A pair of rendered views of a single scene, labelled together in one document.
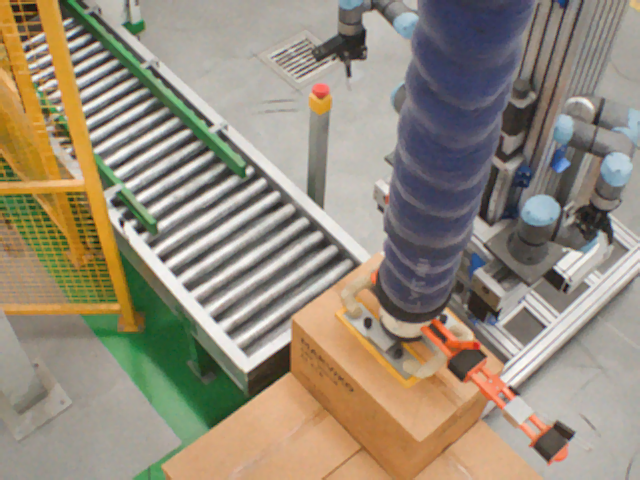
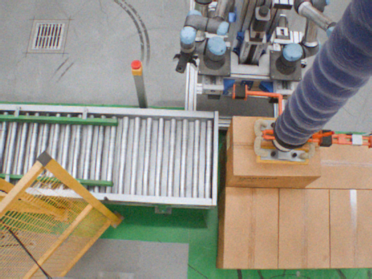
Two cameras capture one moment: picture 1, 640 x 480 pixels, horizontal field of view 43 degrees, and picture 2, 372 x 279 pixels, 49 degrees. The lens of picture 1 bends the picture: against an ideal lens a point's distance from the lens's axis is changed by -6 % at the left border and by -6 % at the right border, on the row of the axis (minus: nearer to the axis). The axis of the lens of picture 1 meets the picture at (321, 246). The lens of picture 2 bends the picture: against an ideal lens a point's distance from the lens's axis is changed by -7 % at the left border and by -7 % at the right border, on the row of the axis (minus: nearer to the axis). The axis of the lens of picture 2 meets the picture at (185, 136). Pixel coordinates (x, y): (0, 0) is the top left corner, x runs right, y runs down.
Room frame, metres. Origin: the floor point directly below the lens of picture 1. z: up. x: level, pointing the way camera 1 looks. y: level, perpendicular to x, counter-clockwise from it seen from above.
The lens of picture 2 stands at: (1.27, 0.75, 3.69)
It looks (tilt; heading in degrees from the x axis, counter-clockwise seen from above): 73 degrees down; 312
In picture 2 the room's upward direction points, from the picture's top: 5 degrees clockwise
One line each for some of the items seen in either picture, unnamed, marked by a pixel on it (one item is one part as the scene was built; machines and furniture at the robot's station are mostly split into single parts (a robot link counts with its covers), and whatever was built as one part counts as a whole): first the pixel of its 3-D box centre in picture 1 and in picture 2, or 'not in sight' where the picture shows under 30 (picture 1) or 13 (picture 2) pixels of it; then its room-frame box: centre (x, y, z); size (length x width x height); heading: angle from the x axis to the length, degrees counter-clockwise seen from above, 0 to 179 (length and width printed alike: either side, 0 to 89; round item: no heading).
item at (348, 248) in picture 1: (203, 119); (65, 112); (2.71, 0.58, 0.50); 2.31 x 0.05 x 0.19; 44
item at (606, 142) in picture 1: (613, 147); not in sight; (1.48, -0.74, 1.82); 0.11 x 0.11 x 0.08; 70
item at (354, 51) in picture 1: (350, 42); (187, 51); (2.03, -0.05, 1.62); 0.09 x 0.08 x 0.12; 114
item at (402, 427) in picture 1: (392, 370); (271, 153); (1.37, -0.27, 0.74); 0.60 x 0.40 x 0.40; 45
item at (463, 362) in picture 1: (466, 361); (325, 138); (1.18, -0.44, 1.18); 0.10 x 0.08 x 0.06; 133
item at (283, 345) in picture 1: (316, 320); (215, 157); (1.64, 0.00, 0.58); 0.70 x 0.03 x 0.06; 134
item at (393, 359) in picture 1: (382, 340); (283, 155); (1.30, -0.20, 1.08); 0.34 x 0.10 x 0.05; 43
